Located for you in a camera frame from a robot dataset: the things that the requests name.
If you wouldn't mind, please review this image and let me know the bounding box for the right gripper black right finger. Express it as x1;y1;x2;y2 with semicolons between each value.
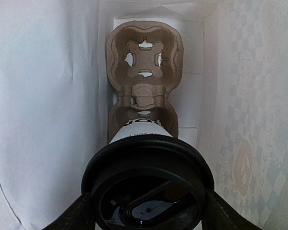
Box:
201;189;260;230

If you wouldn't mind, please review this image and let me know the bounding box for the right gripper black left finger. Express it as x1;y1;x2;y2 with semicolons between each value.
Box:
43;193;96;230

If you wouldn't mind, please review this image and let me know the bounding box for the white paper coffee cup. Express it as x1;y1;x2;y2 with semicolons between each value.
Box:
109;118;173;144

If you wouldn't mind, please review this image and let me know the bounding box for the brown cardboard cup carrier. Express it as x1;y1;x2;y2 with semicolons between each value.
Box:
106;21;184;139

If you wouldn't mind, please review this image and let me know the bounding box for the black plastic cup lid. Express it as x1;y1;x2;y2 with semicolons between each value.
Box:
81;135;214;230

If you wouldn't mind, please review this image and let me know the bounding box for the checkered paper takeout bag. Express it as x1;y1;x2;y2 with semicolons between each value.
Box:
0;0;288;230

